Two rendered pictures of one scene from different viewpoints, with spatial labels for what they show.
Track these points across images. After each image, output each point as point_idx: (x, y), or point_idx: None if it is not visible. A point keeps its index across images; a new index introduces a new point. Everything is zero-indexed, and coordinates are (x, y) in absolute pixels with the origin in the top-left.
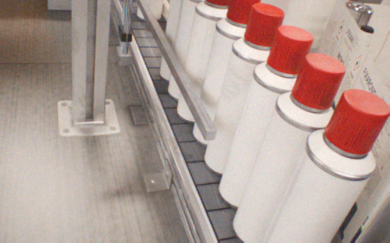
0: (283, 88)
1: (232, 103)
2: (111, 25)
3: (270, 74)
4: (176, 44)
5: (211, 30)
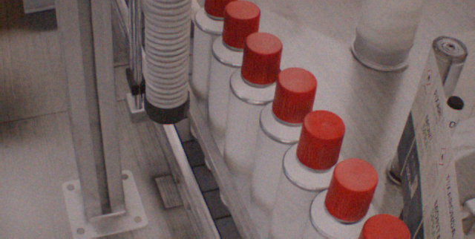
0: (344, 238)
1: (289, 227)
2: (113, 26)
3: (329, 221)
4: (209, 110)
5: (254, 116)
